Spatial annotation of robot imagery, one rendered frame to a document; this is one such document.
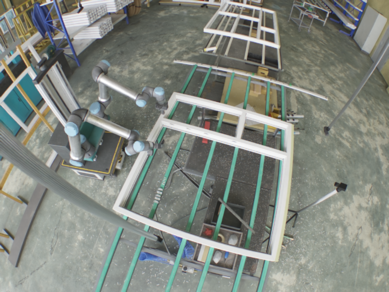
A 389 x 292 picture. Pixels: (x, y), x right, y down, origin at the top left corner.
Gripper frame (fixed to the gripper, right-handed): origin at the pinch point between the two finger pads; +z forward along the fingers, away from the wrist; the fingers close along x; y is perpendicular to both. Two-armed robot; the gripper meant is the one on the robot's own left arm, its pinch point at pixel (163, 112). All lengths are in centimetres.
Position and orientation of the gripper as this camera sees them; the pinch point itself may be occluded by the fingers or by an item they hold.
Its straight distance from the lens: 213.5
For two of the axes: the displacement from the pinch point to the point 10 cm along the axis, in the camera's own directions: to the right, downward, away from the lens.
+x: -9.5, -2.7, 1.5
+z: -0.1, 5.2, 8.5
